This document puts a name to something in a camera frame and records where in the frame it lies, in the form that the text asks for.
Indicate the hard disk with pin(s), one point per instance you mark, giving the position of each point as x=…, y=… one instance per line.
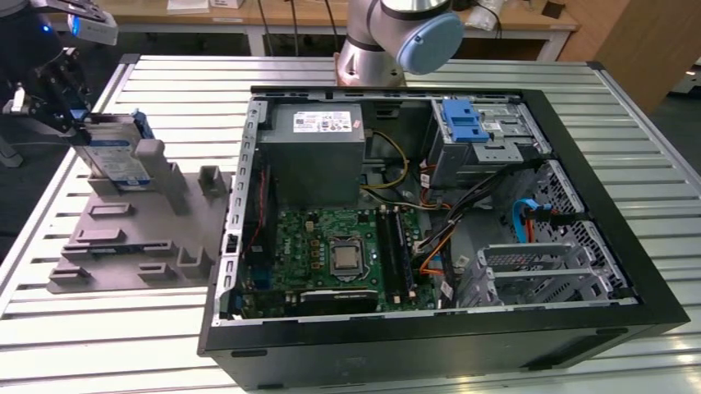
x=118, y=162

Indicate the blue drive latch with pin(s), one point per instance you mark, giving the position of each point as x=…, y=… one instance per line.
x=463, y=123

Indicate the metal optical drive cage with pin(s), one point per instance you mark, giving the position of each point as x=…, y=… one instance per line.
x=483, y=164

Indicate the black PC case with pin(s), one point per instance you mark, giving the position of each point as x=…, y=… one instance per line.
x=384, y=349

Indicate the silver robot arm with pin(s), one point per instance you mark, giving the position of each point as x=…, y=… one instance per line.
x=373, y=61

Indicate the wooden desk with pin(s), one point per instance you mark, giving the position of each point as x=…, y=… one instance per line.
x=165, y=18

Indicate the RAM stick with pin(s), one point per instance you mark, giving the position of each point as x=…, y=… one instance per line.
x=404, y=254

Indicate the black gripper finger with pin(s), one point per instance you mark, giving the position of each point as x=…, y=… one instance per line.
x=55, y=126
x=58, y=82

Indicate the black graphics card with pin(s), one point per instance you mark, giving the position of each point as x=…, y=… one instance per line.
x=337, y=301

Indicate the silver CPU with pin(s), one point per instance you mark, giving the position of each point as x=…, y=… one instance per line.
x=347, y=258

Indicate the metal disk bay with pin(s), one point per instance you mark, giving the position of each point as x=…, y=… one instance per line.
x=525, y=273

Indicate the wooden cabinet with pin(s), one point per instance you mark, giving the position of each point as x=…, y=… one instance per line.
x=647, y=49

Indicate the grey table leg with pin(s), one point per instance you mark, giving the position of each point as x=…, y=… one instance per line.
x=11, y=154

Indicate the grey power supply unit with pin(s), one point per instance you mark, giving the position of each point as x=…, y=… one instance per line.
x=313, y=172

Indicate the CPU socket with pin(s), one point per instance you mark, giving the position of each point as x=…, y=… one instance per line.
x=348, y=276

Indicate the green motherboard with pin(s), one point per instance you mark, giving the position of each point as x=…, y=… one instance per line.
x=296, y=230

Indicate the small white box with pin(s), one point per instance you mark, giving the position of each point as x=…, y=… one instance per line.
x=228, y=3

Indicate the grey parts rack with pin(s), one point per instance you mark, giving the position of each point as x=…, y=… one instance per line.
x=148, y=230

